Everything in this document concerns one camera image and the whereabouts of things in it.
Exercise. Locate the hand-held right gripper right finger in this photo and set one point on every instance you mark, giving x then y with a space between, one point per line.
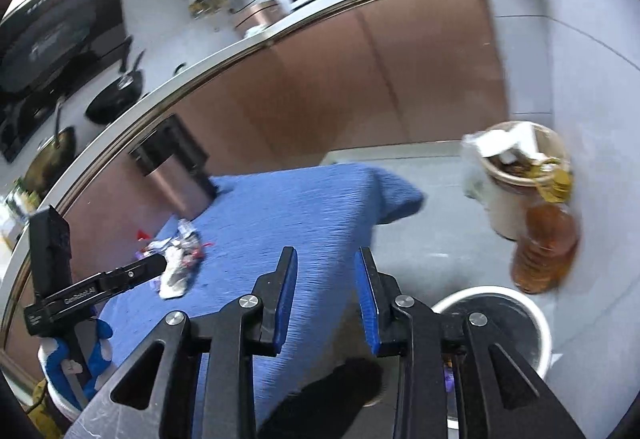
367 304

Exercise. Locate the brown kitchen cabinet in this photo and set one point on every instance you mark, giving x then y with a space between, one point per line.
350 69

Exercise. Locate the black frying pan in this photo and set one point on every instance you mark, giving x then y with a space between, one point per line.
115 99

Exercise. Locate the amber oil bottle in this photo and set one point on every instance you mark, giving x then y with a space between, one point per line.
545 249

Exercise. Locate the blue textured cloth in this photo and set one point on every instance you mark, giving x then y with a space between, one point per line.
280 209

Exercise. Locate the person's left hand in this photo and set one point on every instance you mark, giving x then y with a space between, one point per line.
100 339

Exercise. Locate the row of seasoning jars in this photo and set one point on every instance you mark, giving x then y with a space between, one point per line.
212 5

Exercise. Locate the black gas stove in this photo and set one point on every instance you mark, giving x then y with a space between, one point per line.
25 119

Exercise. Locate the copper canister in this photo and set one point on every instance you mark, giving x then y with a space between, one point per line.
260 16

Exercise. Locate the clear plastic wrapper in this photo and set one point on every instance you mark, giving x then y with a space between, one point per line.
185 234

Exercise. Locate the white wastebasket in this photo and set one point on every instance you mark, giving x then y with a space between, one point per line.
530 314

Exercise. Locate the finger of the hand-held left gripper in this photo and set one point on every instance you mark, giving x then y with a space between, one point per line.
135 271

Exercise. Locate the beige bucket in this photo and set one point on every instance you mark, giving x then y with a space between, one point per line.
502 214

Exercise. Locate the dark wok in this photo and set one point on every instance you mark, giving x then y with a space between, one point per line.
50 159

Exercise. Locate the white tissue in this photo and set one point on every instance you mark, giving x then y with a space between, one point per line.
175 279

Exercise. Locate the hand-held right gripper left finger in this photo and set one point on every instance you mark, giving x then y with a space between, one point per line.
282 299

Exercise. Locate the clear plastic bag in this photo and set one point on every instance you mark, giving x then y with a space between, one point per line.
472 174

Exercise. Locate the black range hood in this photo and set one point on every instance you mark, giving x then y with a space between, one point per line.
60 34

